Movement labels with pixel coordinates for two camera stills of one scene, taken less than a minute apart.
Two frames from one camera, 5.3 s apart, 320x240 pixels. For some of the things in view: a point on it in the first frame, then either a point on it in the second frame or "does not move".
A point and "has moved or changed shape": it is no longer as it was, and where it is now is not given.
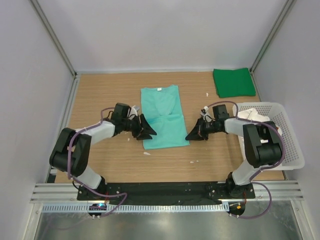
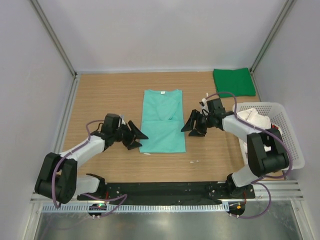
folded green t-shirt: (235, 83) does not move
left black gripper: (137, 126) → (127, 136)
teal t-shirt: (162, 109) has moved or changed shape
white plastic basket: (293, 158) does not move
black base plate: (166, 192) does not move
